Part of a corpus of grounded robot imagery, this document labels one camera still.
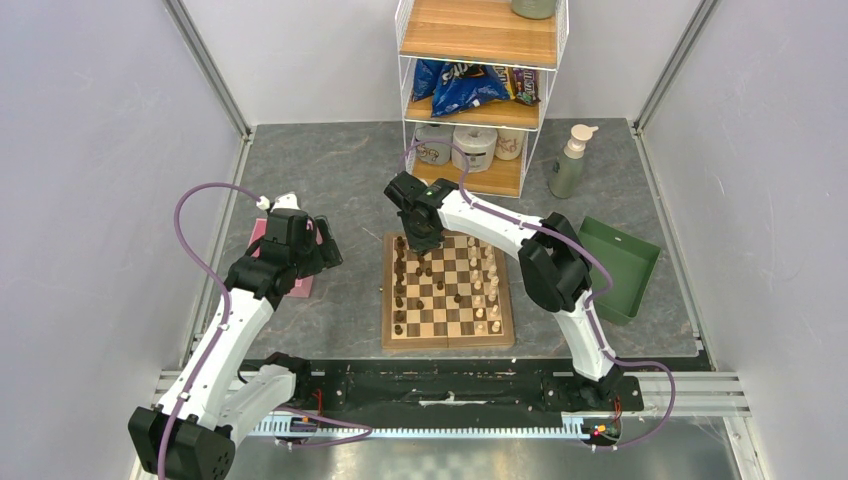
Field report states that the green soap pump bottle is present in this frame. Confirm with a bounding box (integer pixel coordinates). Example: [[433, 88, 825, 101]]
[[548, 124, 599, 199]]

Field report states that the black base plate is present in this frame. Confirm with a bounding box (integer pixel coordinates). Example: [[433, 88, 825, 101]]
[[287, 359, 645, 429]]

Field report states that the pink plastic bin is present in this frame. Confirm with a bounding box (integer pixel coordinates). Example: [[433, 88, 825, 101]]
[[238, 218, 314, 298]]

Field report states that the white printed mug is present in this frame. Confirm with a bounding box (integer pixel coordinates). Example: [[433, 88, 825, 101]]
[[414, 124, 454, 166]]

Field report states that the blue chips bag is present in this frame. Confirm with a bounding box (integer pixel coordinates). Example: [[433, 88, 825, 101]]
[[411, 59, 511, 117]]

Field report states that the white toilet paper roll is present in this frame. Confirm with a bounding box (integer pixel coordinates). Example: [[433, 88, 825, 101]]
[[451, 126, 498, 173]]

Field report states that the brown candy bag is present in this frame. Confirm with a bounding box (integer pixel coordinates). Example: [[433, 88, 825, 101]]
[[506, 67, 540, 106]]

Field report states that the white cup right shelf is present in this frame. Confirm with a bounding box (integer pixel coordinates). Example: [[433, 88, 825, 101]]
[[494, 128, 526, 160]]

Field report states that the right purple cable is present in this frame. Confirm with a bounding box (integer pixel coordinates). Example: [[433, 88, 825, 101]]
[[396, 140, 677, 453]]

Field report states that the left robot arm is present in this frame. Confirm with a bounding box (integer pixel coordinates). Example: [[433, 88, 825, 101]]
[[128, 207, 343, 479]]

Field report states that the wooden chess board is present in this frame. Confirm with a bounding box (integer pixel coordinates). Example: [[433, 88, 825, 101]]
[[382, 232, 515, 350]]

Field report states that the green jar top shelf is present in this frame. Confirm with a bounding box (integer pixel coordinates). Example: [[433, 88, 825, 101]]
[[510, 0, 557, 20]]

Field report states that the white wire wooden shelf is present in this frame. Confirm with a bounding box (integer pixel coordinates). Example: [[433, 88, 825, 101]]
[[394, 1, 570, 197]]

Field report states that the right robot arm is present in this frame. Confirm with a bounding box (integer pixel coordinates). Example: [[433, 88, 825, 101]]
[[384, 172, 623, 409]]

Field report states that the green plastic bin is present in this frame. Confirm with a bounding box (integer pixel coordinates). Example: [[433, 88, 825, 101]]
[[578, 216, 662, 325]]

